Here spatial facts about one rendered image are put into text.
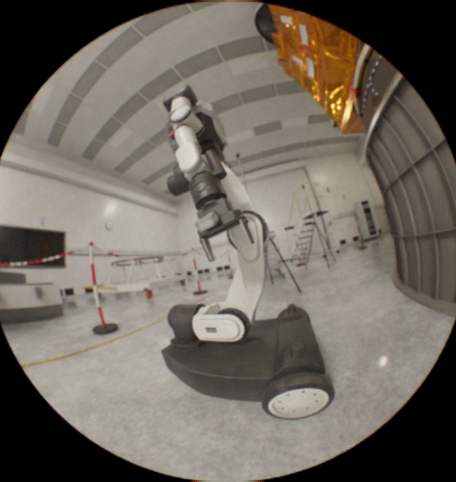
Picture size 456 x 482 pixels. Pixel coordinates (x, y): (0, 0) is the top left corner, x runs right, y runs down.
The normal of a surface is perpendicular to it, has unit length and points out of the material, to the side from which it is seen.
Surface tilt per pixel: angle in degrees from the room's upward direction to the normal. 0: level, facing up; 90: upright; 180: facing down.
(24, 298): 90
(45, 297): 90
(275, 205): 90
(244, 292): 90
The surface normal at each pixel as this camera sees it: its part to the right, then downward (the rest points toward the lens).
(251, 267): -0.22, 0.35
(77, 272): 0.92, -0.22
